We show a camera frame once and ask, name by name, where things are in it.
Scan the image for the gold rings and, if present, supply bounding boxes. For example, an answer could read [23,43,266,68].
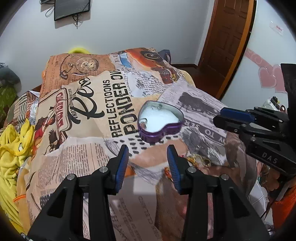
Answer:
[187,154,212,168]

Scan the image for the purple heart-shaped tin box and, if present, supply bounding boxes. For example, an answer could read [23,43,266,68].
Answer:
[137,100,184,144]

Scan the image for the white wardrobe sliding door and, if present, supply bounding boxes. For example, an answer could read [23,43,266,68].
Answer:
[221,1,295,110]

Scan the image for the brown wooden door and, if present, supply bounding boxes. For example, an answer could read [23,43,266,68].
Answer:
[198,0,255,99]

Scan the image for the yellow cartoon blanket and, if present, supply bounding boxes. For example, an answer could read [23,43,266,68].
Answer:
[1,119,35,233]

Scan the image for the newspaper print bed blanket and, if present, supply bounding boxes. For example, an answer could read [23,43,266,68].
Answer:
[17,48,257,240]

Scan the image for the striped patchwork pillow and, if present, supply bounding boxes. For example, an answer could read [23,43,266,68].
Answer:
[4,90,40,131]

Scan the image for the green patterned bag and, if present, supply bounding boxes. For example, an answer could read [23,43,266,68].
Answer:
[0,85,18,121]

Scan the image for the dark grey pillow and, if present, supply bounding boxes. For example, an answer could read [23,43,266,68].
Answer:
[0,63,22,92]

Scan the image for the yellow pillow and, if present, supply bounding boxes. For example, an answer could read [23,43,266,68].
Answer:
[68,47,90,54]

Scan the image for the small black wall monitor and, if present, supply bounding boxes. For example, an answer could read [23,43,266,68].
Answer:
[54,0,90,21]

